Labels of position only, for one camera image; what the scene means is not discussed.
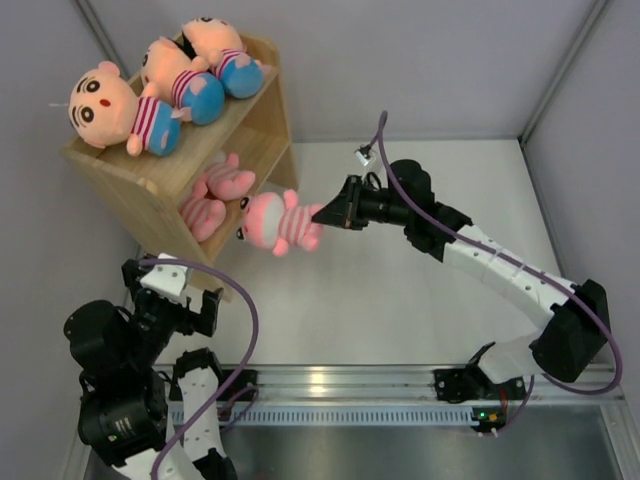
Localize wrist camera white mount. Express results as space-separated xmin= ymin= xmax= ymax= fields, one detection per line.
xmin=354 ymin=144 xmax=376 ymax=169
xmin=138 ymin=253 xmax=191 ymax=305

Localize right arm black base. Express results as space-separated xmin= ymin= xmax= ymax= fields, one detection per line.
xmin=433 ymin=365 xmax=526 ymax=404

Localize pink striped plush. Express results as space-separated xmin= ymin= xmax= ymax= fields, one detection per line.
xmin=236 ymin=189 xmax=323 ymax=257
xmin=179 ymin=182 xmax=226 ymax=242
xmin=192 ymin=151 xmax=256 ymax=201

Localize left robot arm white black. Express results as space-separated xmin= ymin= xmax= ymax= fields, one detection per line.
xmin=63 ymin=254 xmax=244 ymax=479

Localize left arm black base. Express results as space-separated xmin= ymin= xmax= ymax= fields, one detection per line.
xmin=218 ymin=369 xmax=258 ymax=403

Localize boy plush doll blue pants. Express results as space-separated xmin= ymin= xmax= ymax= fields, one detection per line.
xmin=140 ymin=37 xmax=226 ymax=126

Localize white slotted cable duct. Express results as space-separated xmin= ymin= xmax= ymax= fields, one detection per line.
xmin=169 ymin=405 xmax=481 ymax=427

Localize aluminium mounting rail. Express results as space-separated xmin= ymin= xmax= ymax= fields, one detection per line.
xmin=249 ymin=364 xmax=625 ymax=405

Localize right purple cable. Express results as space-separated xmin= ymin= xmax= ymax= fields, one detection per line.
xmin=369 ymin=110 xmax=624 ymax=436

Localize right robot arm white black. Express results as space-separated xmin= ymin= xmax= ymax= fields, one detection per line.
xmin=312 ymin=159 xmax=610 ymax=397

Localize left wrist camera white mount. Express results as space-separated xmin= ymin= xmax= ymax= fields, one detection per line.
xmin=138 ymin=253 xmax=191 ymax=305

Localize wooden two-tier shelf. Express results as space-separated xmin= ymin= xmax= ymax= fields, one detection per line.
xmin=59 ymin=31 xmax=300 ymax=304

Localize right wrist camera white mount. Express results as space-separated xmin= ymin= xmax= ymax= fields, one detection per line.
xmin=354 ymin=144 xmax=376 ymax=169

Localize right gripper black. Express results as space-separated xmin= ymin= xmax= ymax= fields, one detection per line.
xmin=314 ymin=175 xmax=413 ymax=230

